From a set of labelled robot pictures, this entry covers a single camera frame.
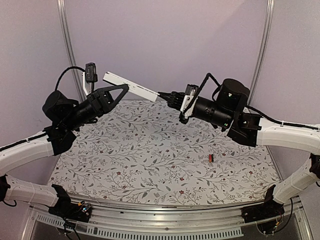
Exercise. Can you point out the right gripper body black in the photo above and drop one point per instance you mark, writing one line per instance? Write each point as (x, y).
(189, 87)

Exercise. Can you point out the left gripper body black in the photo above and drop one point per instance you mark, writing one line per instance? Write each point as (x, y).
(97, 108)

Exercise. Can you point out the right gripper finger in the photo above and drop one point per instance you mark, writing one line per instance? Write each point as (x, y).
(174, 102)
(172, 94)

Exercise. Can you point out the white remote control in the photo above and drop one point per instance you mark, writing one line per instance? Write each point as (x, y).
(134, 88)

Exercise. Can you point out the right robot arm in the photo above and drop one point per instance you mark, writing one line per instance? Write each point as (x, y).
(226, 111)

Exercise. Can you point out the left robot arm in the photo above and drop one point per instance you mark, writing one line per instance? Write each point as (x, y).
(67, 117)

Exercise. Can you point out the floral patterned table mat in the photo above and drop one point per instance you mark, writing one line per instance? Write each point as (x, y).
(141, 153)

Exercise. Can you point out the red black battery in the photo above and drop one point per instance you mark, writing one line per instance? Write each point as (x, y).
(211, 158)

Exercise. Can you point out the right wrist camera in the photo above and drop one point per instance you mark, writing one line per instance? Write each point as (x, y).
(185, 103)

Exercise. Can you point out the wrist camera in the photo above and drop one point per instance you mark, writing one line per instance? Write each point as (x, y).
(89, 78)
(185, 103)

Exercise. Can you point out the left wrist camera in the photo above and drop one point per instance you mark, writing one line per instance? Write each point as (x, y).
(89, 78)

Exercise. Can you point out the left aluminium frame post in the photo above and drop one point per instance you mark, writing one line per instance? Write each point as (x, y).
(61, 7)

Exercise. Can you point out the aluminium frame post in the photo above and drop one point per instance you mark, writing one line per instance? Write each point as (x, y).
(61, 7)
(268, 19)

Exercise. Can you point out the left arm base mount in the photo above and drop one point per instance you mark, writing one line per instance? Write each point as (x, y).
(65, 209)

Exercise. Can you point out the right aluminium frame post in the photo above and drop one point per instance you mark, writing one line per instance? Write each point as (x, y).
(268, 19)

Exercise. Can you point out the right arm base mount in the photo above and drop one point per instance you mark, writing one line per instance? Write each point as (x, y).
(268, 209)

